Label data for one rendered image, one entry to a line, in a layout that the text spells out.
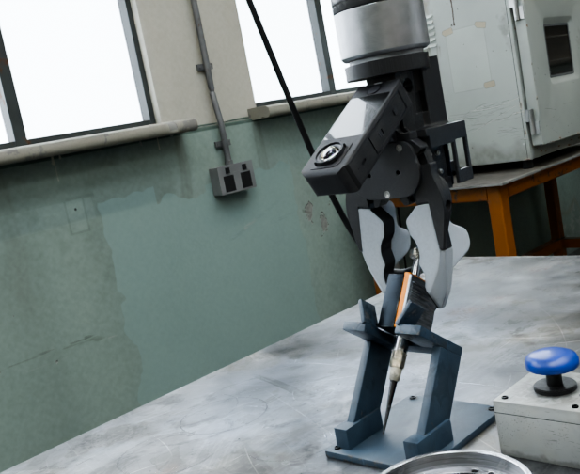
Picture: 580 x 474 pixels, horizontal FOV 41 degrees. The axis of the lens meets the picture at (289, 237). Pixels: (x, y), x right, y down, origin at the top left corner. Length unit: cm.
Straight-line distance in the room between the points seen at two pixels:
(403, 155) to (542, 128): 206
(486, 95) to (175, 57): 105
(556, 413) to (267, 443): 27
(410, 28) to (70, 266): 163
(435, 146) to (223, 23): 199
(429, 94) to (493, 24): 203
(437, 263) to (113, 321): 166
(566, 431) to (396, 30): 33
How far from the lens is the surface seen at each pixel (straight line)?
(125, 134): 217
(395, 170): 64
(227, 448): 74
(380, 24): 64
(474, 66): 275
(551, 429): 61
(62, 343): 216
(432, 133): 65
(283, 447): 72
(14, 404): 212
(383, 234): 67
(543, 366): 61
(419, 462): 56
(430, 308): 68
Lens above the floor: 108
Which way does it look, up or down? 8 degrees down
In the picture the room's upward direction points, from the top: 11 degrees counter-clockwise
